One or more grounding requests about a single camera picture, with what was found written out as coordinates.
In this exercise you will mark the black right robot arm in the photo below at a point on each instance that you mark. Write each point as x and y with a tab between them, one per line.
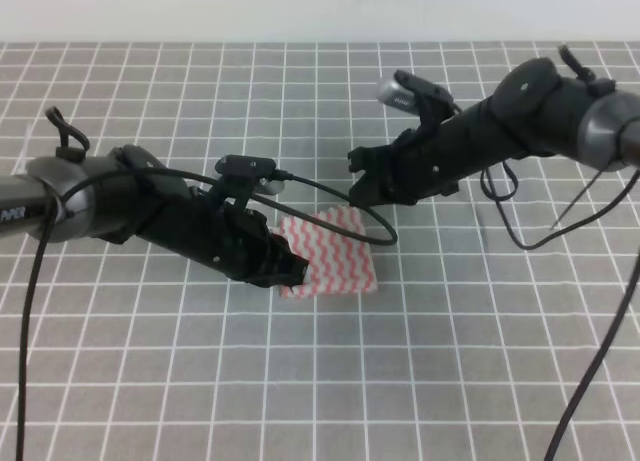
534	111

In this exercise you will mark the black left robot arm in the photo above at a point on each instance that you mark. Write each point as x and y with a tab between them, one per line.
130	193

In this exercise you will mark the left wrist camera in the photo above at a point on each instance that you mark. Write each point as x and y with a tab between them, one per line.
242	176

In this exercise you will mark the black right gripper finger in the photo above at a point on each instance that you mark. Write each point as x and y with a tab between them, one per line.
369	190
368	159

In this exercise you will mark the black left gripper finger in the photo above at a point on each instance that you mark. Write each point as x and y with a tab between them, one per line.
278	247
283	269

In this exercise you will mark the pink white wavy towel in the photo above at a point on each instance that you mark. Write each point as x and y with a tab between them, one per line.
337	264

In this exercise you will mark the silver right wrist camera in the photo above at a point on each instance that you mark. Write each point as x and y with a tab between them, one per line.
408	93

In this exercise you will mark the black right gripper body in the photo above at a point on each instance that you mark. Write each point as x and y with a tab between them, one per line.
401	174

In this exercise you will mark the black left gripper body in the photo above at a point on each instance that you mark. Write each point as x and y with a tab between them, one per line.
190	228

